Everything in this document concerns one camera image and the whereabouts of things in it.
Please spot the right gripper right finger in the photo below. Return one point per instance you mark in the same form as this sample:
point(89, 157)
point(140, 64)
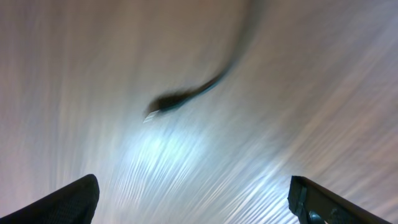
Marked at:
point(312, 203)

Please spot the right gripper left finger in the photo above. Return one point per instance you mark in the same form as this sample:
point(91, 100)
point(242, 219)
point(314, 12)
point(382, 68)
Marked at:
point(75, 203)

